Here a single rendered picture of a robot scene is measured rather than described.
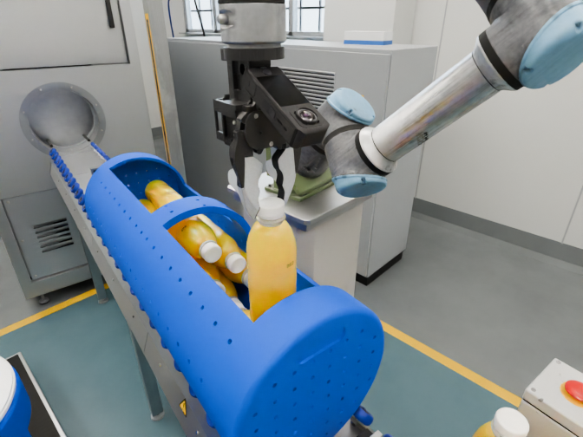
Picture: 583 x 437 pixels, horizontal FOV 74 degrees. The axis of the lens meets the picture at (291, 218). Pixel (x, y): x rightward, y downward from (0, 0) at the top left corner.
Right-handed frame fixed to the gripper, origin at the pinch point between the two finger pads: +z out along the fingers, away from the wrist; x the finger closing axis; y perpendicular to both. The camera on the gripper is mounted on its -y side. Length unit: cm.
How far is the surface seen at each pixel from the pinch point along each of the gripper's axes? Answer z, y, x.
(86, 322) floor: 133, 171, 21
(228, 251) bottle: 20.9, 24.6, -4.8
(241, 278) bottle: 28.6, 23.7, -6.9
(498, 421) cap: 23.9, -29.7, -14.6
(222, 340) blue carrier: 15.9, -2.9, 10.4
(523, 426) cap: 23.9, -31.9, -16.6
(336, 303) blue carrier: 12.0, -10.0, -3.7
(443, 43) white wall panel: -8, 146, -254
